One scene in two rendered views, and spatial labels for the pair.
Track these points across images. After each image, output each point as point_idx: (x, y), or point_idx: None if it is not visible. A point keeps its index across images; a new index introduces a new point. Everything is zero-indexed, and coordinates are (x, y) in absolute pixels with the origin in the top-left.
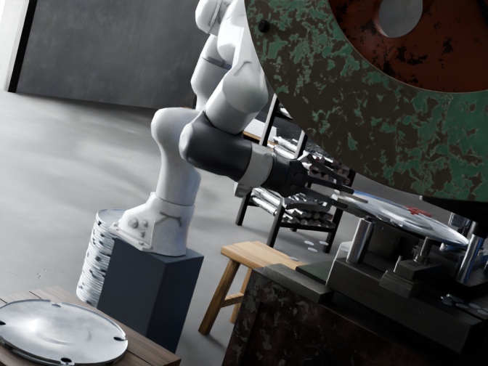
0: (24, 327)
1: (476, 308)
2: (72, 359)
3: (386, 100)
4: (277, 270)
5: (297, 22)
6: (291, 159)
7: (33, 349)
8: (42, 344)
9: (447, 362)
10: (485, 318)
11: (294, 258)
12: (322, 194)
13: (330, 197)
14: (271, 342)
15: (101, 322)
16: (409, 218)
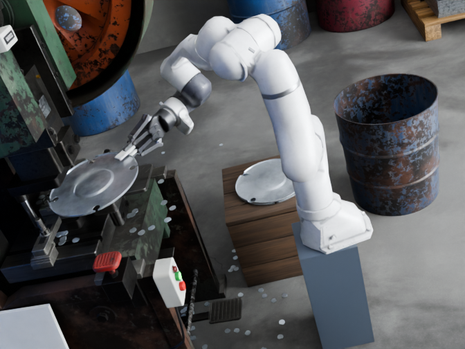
0: (280, 169)
1: (45, 197)
2: (245, 176)
3: None
4: (158, 167)
5: None
6: (154, 115)
7: (259, 167)
8: (262, 171)
9: None
10: (40, 193)
11: (161, 182)
12: (139, 142)
13: (136, 149)
14: None
15: (272, 199)
16: (89, 179)
